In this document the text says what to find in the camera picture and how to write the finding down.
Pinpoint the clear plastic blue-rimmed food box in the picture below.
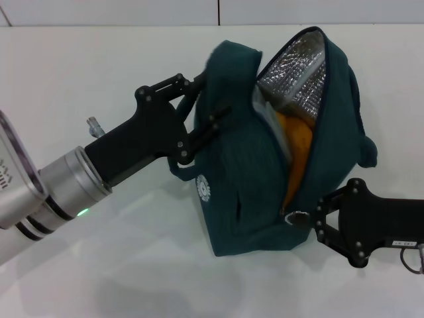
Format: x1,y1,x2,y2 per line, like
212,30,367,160
253,95,292,163

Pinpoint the yellow banana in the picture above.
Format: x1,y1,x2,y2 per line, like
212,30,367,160
276,112,315,206

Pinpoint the silver zipper pull ring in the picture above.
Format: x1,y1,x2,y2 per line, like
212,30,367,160
283,210,311,228

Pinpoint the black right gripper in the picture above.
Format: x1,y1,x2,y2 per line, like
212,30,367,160
292,177,424,269

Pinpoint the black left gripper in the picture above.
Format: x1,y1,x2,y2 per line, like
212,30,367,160
83,72,233,189

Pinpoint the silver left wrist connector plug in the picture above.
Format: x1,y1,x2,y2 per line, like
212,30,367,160
85,116,105,137

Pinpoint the dark teal fabric lunch bag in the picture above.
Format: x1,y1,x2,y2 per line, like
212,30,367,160
168,26,378,258

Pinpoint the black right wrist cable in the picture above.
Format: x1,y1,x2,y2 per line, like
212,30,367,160
399,243,424,274

